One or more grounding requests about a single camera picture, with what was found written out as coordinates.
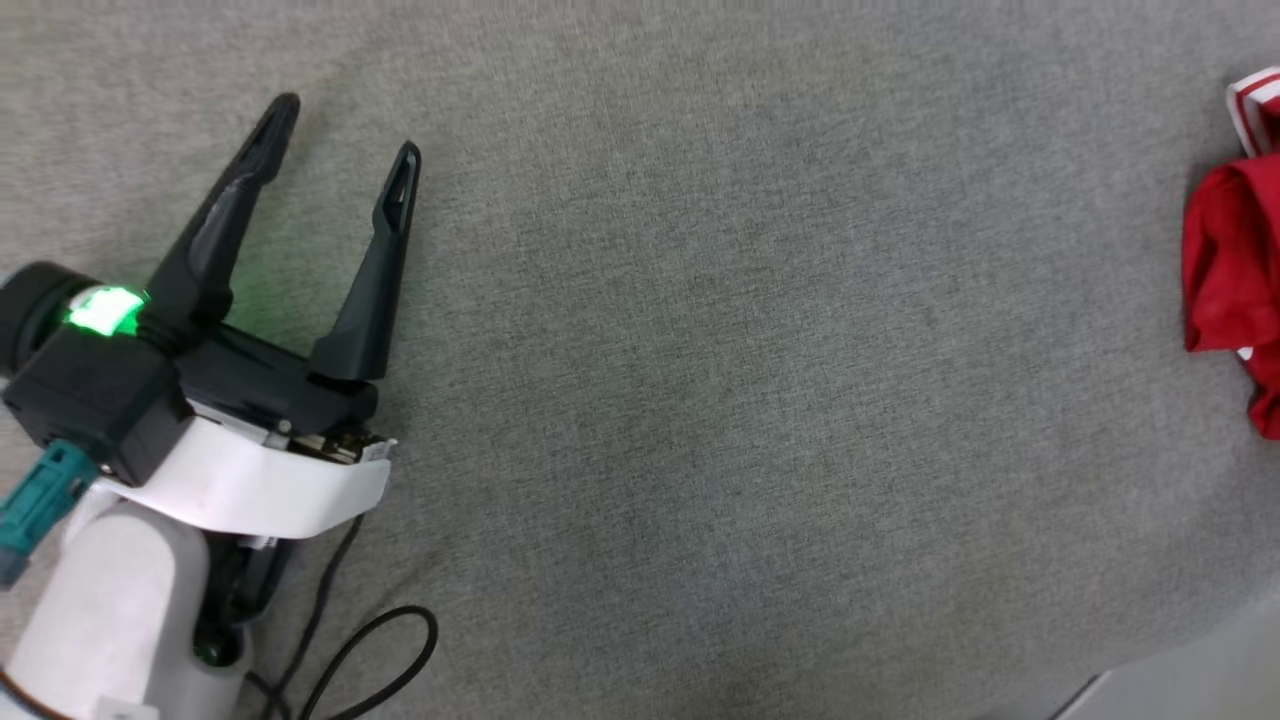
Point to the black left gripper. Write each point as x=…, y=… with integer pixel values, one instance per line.
x=270, y=385

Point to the red basketball jersey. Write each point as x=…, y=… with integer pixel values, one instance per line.
x=1230, y=260

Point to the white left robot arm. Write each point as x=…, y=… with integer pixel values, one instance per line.
x=110, y=610

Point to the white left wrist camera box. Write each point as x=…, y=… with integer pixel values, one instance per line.
x=250, y=480

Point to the teal left camera connector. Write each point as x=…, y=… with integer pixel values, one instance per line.
x=40, y=500

